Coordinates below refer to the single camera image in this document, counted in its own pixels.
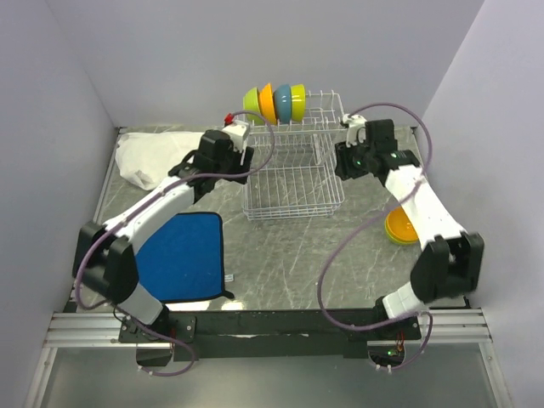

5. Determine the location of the blue microfiber cloth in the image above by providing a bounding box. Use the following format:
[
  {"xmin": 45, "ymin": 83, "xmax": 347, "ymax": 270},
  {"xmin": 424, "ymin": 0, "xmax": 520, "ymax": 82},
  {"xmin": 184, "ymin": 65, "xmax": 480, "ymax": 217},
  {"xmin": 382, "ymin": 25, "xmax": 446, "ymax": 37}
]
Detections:
[{"xmin": 135, "ymin": 212, "xmax": 235, "ymax": 303}]

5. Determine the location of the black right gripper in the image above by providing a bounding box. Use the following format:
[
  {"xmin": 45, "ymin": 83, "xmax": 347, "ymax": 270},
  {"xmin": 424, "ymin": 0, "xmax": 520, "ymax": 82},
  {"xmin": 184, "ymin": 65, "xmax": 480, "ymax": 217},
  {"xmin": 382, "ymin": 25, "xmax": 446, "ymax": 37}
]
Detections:
[{"xmin": 334, "ymin": 136, "xmax": 376, "ymax": 182}]

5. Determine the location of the white folded cloth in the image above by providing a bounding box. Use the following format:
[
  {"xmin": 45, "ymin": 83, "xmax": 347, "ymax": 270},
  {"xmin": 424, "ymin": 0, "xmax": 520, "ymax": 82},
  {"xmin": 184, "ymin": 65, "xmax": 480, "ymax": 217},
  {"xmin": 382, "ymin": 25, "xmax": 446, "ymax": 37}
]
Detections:
[{"xmin": 115, "ymin": 131, "xmax": 203, "ymax": 190}]

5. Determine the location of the lime green bowl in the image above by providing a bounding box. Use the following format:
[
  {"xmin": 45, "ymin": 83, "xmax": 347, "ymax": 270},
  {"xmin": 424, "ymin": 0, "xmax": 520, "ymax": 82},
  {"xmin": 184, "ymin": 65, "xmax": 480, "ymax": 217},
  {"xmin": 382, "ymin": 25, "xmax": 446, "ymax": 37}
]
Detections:
[{"xmin": 242, "ymin": 87, "xmax": 264, "ymax": 126}]

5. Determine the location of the white wire dish rack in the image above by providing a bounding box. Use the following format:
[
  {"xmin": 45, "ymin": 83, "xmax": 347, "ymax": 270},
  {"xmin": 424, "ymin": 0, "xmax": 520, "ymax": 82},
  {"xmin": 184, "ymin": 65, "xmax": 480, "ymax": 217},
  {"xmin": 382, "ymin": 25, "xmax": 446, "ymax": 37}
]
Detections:
[{"xmin": 241, "ymin": 91, "xmax": 344, "ymax": 221}]

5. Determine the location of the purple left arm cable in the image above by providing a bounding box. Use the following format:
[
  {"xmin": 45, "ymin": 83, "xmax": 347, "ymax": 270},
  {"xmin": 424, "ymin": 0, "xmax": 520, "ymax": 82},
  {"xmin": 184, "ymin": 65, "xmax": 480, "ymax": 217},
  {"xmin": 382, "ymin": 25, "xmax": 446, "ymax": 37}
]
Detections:
[{"xmin": 74, "ymin": 110, "xmax": 276, "ymax": 377}]

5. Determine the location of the aluminium rail frame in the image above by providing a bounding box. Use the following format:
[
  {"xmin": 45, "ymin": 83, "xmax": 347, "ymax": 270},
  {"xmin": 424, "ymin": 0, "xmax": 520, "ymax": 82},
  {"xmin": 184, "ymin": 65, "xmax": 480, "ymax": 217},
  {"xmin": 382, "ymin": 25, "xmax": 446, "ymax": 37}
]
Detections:
[{"xmin": 24, "ymin": 309, "xmax": 513, "ymax": 407}]

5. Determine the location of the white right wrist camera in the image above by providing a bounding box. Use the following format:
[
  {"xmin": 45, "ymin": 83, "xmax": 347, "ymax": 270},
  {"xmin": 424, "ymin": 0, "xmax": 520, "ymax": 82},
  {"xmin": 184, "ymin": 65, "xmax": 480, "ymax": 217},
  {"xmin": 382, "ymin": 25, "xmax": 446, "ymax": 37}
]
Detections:
[{"xmin": 341, "ymin": 114, "xmax": 366, "ymax": 147}]

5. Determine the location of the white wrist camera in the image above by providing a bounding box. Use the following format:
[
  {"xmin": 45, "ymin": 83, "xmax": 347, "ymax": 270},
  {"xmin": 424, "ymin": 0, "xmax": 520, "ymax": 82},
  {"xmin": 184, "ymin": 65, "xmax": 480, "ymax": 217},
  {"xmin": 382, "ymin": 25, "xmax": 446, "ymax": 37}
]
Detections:
[
  {"xmin": 341, "ymin": 114, "xmax": 366, "ymax": 147},
  {"xmin": 222, "ymin": 113, "xmax": 251, "ymax": 164}
]

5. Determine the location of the blue bowl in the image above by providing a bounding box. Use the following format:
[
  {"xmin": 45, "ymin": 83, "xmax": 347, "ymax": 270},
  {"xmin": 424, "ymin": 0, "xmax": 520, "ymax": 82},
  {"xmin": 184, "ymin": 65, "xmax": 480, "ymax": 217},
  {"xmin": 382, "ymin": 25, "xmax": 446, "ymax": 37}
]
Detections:
[{"xmin": 273, "ymin": 84, "xmax": 292, "ymax": 124}]

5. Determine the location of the orange bowl stack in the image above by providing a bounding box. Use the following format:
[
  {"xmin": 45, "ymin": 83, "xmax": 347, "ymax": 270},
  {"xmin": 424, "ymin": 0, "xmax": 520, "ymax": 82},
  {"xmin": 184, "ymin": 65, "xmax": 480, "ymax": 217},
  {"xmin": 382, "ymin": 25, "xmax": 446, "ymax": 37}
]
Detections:
[{"xmin": 385, "ymin": 207, "xmax": 418, "ymax": 241}]

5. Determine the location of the black base bar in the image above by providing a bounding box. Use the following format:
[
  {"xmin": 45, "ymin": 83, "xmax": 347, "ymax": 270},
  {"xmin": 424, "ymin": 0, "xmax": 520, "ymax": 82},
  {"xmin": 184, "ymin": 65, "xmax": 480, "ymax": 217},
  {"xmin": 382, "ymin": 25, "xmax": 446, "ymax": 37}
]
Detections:
[{"xmin": 118, "ymin": 308, "xmax": 428, "ymax": 362}]

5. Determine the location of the yellow-green bowl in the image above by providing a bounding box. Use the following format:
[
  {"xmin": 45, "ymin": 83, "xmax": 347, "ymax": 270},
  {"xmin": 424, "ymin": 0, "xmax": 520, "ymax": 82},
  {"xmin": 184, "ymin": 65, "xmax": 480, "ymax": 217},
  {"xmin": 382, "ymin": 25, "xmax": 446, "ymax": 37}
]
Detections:
[{"xmin": 291, "ymin": 83, "xmax": 306, "ymax": 122}]

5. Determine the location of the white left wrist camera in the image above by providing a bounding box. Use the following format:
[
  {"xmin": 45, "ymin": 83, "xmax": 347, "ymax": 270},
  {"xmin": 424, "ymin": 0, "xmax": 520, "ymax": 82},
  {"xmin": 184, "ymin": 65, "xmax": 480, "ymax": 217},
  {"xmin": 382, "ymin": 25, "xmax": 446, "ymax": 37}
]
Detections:
[{"xmin": 222, "ymin": 113, "xmax": 251, "ymax": 164}]

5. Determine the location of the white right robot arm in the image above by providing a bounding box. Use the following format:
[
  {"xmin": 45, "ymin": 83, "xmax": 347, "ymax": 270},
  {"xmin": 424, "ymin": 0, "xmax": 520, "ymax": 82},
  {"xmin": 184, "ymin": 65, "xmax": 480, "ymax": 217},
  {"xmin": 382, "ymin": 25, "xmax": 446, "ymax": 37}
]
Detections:
[{"xmin": 335, "ymin": 115, "xmax": 485, "ymax": 339}]

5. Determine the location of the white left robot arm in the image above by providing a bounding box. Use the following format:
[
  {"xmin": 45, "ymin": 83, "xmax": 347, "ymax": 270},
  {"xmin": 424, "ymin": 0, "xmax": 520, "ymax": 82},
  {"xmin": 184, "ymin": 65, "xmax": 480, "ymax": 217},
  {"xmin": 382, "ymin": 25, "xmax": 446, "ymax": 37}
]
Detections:
[{"xmin": 73, "ymin": 122, "xmax": 254, "ymax": 342}]

